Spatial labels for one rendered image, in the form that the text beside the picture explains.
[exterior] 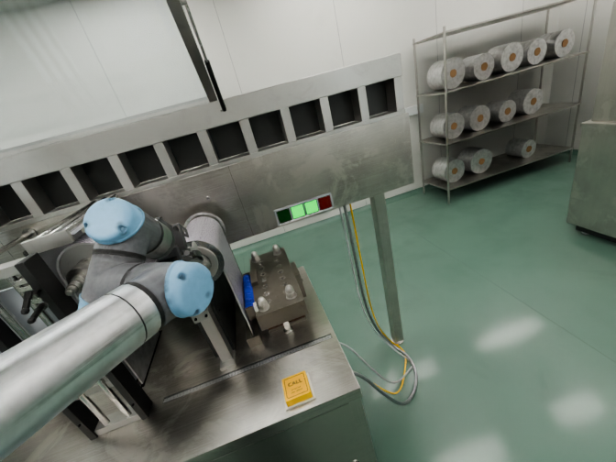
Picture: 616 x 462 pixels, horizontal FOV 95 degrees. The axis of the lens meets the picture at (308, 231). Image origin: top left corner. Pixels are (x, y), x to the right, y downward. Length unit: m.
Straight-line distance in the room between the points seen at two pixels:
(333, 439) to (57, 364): 0.83
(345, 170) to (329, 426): 0.89
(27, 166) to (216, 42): 2.53
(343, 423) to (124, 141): 1.12
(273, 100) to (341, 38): 2.66
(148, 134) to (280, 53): 2.56
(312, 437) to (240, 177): 0.88
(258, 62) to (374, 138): 2.41
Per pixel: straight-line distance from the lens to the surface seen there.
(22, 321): 0.95
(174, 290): 0.40
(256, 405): 0.91
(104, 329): 0.37
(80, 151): 1.21
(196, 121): 1.11
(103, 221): 0.53
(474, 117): 4.02
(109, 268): 0.53
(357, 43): 3.78
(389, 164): 1.28
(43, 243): 0.92
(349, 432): 1.05
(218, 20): 3.53
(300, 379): 0.87
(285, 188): 1.14
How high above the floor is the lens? 1.60
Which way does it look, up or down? 25 degrees down
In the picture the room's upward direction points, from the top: 15 degrees counter-clockwise
